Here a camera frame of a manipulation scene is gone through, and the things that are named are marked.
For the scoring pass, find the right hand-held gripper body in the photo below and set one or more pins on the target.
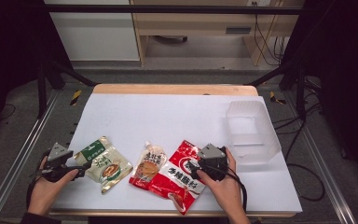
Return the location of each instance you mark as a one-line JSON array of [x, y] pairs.
[[213, 161]]

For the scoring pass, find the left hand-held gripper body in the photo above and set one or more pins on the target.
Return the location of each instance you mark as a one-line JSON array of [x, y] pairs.
[[57, 154]]

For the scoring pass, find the green and beige sauce pouch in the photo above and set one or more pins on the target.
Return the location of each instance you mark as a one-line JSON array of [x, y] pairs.
[[105, 163]]

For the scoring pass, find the red and white seasoning pouch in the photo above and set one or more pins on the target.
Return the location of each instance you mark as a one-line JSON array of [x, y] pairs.
[[175, 183]]

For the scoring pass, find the brown-white snack packet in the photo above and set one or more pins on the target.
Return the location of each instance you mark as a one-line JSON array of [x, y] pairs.
[[147, 168]]

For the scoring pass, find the translucent plastic container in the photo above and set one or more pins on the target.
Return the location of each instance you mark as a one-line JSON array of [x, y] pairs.
[[253, 133]]

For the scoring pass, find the person's right hand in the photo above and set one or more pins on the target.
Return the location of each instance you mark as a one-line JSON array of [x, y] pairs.
[[228, 193]]

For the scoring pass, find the person's left hand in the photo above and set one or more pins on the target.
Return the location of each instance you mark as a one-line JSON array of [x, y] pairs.
[[43, 196]]

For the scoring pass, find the yellow and black tape piece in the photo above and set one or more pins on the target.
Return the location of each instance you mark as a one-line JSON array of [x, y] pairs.
[[76, 97], [275, 98]]

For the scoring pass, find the black metal stand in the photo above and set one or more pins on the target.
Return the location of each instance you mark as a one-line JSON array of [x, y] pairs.
[[42, 90], [300, 90]]

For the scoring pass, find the dark curtain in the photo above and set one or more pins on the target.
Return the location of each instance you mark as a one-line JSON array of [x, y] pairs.
[[9, 56], [345, 77]]

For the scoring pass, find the white cabinet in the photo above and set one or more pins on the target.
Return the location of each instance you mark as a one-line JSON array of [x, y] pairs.
[[96, 34]]

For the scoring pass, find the light wooden desk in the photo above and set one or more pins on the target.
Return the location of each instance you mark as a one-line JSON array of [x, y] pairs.
[[192, 23]]

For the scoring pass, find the aluminium rail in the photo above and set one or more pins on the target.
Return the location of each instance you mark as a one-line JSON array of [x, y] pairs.
[[21, 152], [323, 168]]

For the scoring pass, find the black horizontal frame bar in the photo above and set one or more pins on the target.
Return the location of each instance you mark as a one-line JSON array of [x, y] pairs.
[[167, 9]]

